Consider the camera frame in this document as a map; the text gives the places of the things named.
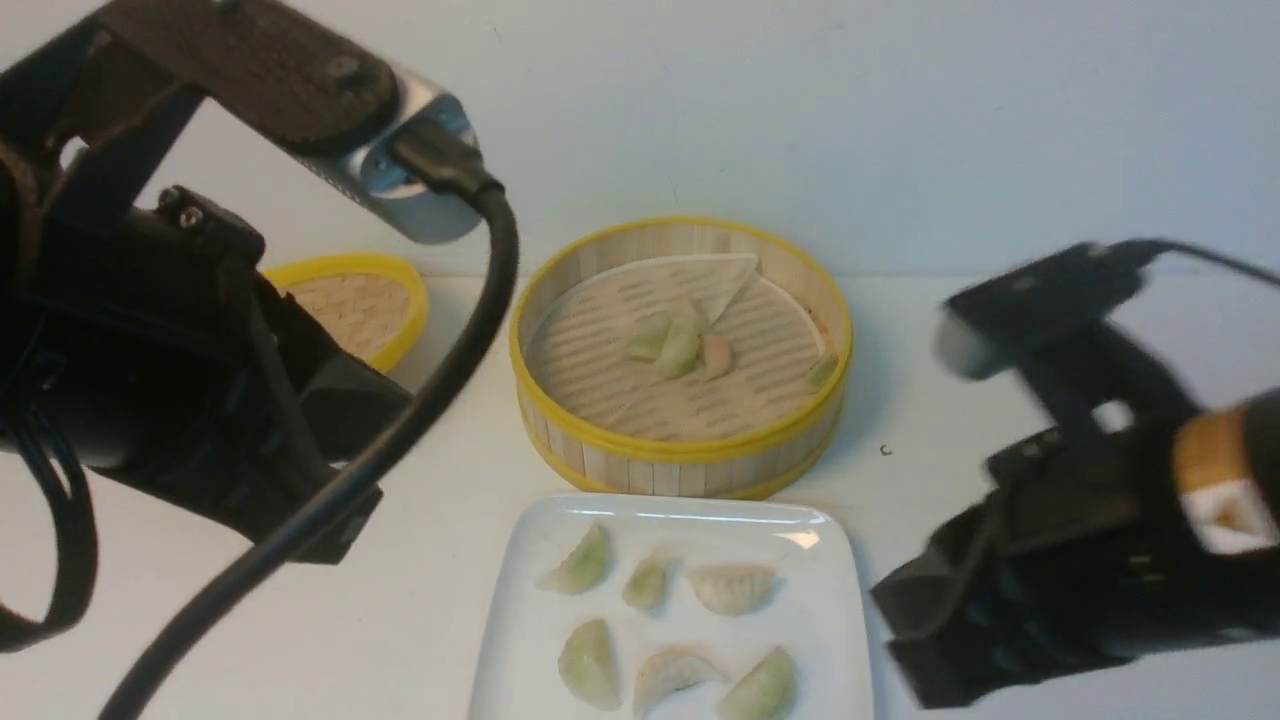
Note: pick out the yellow rimmed bamboo steamer lid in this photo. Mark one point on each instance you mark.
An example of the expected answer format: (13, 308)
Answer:
(375, 306)

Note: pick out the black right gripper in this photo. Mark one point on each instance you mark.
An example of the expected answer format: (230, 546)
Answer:
(1066, 569)

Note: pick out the green dumpling plate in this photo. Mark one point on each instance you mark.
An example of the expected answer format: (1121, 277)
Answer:
(768, 691)
(584, 567)
(587, 666)

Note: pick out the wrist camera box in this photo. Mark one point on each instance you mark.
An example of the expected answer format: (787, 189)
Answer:
(1048, 321)
(89, 116)

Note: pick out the yellow rimmed bamboo steamer basket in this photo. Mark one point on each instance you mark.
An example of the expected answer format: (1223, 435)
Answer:
(752, 466)

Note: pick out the white dumpling plate top right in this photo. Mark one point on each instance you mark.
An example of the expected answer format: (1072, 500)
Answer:
(733, 590)

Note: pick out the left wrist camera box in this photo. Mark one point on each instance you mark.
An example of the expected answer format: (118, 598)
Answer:
(89, 116)

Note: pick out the white steamer liner paper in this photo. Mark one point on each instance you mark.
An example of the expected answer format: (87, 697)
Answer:
(576, 353)

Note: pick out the white dumpling plate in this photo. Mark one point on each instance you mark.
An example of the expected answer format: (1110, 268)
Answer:
(733, 590)
(668, 672)

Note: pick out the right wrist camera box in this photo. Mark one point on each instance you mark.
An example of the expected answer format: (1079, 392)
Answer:
(1048, 321)

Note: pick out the pink dumpling in steamer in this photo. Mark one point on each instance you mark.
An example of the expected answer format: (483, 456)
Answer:
(716, 356)

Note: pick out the green dumpling plate top left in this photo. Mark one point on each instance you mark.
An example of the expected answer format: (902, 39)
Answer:
(584, 567)

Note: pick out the long green dumpling steamer centre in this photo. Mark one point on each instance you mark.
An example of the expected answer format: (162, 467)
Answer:
(681, 346)

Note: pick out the small green dumpling steamer centre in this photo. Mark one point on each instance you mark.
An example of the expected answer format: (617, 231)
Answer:
(645, 347)

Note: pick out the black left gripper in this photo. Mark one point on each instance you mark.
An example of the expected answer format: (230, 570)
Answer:
(145, 346)

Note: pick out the white dumpling plate bottom centre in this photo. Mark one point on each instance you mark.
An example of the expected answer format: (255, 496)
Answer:
(668, 672)

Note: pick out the white square plate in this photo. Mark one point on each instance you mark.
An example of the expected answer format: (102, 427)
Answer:
(815, 613)

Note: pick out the green dumpling plate bottom right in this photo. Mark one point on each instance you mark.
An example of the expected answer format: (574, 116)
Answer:
(768, 691)

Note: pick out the green dumpling plate bottom left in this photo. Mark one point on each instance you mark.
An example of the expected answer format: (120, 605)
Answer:
(587, 666)

